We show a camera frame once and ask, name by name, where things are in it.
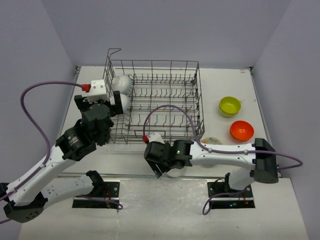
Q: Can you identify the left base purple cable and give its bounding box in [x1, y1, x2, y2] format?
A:
[77, 194, 124, 210]

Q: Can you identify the white bowl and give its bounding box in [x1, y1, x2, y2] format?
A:
[166, 168, 187, 178]
[120, 93, 130, 114]
[111, 75, 133, 94]

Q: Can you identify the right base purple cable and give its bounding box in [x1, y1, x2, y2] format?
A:
[202, 187, 251, 216]

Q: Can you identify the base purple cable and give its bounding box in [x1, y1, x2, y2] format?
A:
[77, 194, 124, 210]
[202, 187, 251, 216]

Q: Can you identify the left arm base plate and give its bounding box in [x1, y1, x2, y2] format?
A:
[72, 180, 121, 211]

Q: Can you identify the orange flower patterned bowl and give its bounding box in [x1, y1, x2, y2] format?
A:
[200, 137, 222, 145]

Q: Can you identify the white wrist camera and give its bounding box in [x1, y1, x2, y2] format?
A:
[87, 79, 108, 103]
[147, 132, 165, 144]

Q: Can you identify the grey wire dish rack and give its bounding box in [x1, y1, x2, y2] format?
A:
[102, 48, 205, 144]

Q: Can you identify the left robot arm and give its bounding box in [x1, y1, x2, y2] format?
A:
[0, 91, 129, 223]

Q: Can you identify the white bowl back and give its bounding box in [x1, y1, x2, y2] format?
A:
[111, 75, 133, 94]

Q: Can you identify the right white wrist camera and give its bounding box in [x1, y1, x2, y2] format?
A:
[147, 132, 165, 144]

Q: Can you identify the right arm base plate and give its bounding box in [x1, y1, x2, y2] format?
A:
[205, 178, 256, 211]

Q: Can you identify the white bowl front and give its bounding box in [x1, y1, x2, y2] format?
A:
[166, 168, 187, 178]

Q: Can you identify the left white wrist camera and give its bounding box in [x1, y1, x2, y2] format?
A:
[87, 79, 108, 103]

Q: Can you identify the lime green bowl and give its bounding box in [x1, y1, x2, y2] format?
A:
[219, 96, 242, 107]
[219, 104, 241, 118]

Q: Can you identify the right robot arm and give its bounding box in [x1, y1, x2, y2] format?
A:
[144, 138, 279, 197]

